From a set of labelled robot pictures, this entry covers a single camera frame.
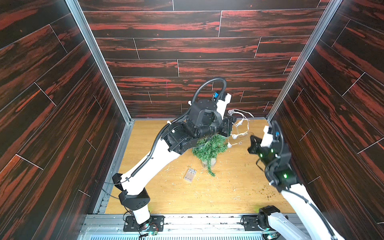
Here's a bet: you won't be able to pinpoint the clear glass tree base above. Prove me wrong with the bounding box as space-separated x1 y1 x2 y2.
202 158 217 169

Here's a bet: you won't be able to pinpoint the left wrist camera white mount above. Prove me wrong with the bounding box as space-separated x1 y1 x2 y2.
214 92 232 119

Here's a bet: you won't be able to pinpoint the aluminium front rail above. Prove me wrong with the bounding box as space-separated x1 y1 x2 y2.
77 213 328 240

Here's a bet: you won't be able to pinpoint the clear battery box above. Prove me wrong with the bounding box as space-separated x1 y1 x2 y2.
184 168 197 183

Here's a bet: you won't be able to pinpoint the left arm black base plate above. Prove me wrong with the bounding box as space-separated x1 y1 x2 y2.
123 215 165 232

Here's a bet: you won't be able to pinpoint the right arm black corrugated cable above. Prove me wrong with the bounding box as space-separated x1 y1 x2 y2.
263 119 340 240

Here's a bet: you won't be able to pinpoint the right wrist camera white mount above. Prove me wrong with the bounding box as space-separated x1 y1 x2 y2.
261 121 282 148

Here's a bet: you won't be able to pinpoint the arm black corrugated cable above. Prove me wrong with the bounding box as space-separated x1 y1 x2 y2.
263 119 340 240
95 77 228 199

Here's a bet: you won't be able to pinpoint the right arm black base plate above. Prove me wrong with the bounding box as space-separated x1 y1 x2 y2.
240 213 275 231

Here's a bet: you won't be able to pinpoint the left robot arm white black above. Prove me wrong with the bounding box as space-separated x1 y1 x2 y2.
112 94 236 227

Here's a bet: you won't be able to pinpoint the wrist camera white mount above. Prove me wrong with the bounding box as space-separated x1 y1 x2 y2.
214 92 232 119
261 121 282 148

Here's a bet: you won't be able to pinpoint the small green christmas tree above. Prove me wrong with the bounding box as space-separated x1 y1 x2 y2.
192 135 228 177

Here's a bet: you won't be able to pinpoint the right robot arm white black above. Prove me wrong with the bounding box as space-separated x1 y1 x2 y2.
248 134 343 240

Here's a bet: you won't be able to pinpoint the white string lights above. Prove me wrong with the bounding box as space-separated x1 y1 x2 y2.
228 109 254 140

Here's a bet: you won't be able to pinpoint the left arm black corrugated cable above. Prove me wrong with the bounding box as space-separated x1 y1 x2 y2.
95 77 228 199

